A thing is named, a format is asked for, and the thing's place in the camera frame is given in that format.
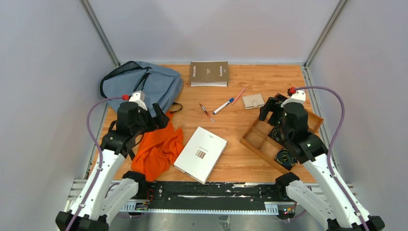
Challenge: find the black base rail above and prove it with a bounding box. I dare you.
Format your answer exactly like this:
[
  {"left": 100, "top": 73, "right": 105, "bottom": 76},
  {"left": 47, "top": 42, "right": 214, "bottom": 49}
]
[{"left": 116, "top": 180, "right": 307, "bottom": 212}]

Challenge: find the pink pen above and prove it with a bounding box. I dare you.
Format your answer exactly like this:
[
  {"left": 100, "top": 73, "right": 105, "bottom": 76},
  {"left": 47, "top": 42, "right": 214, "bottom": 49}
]
[{"left": 231, "top": 87, "right": 246, "bottom": 105}]

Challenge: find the purple cable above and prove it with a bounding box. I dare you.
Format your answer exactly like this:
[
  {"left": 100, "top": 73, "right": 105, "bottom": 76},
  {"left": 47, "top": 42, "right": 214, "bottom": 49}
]
[
  {"left": 288, "top": 86, "right": 370, "bottom": 231},
  {"left": 65, "top": 94, "right": 130, "bottom": 231}
]

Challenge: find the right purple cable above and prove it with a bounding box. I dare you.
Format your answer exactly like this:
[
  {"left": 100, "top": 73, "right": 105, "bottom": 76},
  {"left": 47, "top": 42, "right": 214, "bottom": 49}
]
[{"left": 288, "top": 86, "right": 370, "bottom": 231}]

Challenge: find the red pen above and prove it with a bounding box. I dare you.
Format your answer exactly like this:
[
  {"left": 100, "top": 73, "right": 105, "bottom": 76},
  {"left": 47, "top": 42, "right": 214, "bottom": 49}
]
[{"left": 199, "top": 103, "right": 215, "bottom": 123}]

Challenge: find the beige wallet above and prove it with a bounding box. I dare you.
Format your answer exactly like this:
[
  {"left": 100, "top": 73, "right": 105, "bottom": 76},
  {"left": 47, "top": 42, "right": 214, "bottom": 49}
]
[{"left": 242, "top": 94, "right": 265, "bottom": 110}]

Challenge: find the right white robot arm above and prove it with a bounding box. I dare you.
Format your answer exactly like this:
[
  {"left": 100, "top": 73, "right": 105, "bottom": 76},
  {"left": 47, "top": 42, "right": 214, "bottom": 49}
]
[{"left": 259, "top": 97, "right": 385, "bottom": 231}]

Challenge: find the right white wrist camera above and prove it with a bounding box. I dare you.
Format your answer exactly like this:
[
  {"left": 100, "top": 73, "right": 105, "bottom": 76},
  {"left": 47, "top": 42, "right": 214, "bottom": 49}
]
[{"left": 281, "top": 90, "right": 306, "bottom": 108}]

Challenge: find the white book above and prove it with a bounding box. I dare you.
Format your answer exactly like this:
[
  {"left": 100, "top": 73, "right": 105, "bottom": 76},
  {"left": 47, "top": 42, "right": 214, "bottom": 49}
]
[{"left": 173, "top": 127, "right": 227, "bottom": 184}]

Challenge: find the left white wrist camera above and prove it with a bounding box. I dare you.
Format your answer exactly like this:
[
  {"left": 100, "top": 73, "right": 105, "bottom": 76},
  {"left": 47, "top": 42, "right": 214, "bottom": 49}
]
[{"left": 128, "top": 90, "right": 148, "bottom": 111}]

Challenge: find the wooden compartment tray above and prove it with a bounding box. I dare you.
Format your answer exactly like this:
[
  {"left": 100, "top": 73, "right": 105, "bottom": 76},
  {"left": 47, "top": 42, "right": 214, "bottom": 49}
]
[{"left": 240, "top": 91, "right": 328, "bottom": 174}]

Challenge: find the blue grey backpack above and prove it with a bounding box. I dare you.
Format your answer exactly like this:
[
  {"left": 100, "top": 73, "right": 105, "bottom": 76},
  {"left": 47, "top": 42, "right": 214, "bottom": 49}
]
[{"left": 99, "top": 61, "right": 183, "bottom": 117}]

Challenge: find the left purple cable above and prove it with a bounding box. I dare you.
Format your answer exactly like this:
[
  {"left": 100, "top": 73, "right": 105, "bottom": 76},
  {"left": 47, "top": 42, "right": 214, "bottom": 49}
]
[{"left": 65, "top": 94, "right": 130, "bottom": 231}]

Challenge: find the orange cloth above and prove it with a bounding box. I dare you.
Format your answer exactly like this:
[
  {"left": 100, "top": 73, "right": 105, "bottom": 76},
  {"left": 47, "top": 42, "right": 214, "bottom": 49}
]
[{"left": 131, "top": 121, "right": 184, "bottom": 181}]

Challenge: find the coiled cable in tray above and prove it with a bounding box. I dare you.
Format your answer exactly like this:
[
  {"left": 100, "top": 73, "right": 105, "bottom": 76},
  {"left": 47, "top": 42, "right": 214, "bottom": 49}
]
[{"left": 275, "top": 148, "right": 298, "bottom": 170}]

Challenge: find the blue capped white marker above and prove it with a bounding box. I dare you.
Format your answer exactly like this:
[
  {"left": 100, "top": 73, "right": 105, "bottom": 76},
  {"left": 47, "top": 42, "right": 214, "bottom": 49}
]
[{"left": 213, "top": 98, "right": 234, "bottom": 115}]

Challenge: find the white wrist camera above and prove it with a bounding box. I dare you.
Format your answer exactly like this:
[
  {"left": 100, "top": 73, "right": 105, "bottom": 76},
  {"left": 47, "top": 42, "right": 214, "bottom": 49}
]
[
  {"left": 281, "top": 90, "right": 306, "bottom": 108},
  {"left": 128, "top": 90, "right": 148, "bottom": 111}
]

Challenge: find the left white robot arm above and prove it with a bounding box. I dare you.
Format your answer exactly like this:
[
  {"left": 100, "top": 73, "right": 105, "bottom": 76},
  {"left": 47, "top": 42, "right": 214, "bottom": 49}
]
[{"left": 55, "top": 101, "right": 169, "bottom": 231}]

